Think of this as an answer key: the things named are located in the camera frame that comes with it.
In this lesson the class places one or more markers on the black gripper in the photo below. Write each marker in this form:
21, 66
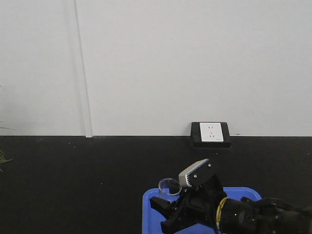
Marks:
200, 204

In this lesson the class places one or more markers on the clear glass beaker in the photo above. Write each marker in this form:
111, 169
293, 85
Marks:
168, 187

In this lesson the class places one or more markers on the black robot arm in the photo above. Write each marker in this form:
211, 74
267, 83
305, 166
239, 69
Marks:
265, 216

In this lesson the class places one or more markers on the blue plastic tray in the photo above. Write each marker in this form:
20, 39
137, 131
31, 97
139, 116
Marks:
151, 219

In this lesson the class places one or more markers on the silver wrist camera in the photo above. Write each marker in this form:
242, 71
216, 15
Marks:
195, 174

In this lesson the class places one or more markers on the white wall power socket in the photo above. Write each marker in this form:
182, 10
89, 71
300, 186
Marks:
210, 135

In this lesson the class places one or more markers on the white wall conduit strip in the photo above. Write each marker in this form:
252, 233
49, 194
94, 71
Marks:
82, 80

